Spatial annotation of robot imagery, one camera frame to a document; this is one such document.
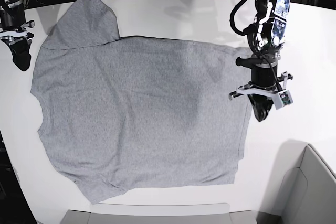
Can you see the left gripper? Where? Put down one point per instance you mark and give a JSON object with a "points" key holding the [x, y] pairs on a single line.
{"points": [[262, 87]]}

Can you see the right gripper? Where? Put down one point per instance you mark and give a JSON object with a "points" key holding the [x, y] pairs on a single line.
{"points": [[14, 32]]}

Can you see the grey T-shirt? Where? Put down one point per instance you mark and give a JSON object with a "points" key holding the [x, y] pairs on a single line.
{"points": [[137, 112]]}

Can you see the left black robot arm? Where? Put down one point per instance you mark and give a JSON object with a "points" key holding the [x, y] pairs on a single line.
{"points": [[266, 37]]}

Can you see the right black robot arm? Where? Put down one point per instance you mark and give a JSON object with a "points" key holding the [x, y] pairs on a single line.
{"points": [[14, 32]]}

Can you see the grey bin at right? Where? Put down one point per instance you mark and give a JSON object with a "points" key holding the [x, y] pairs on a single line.
{"points": [[307, 192]]}

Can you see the grey bin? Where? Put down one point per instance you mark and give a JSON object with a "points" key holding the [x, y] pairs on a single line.
{"points": [[307, 192], [203, 213]]}

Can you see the grey bin at bottom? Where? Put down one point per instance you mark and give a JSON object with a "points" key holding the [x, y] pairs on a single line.
{"points": [[203, 213]]}

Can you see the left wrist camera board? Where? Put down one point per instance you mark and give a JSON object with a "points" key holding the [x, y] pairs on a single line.
{"points": [[282, 99]]}

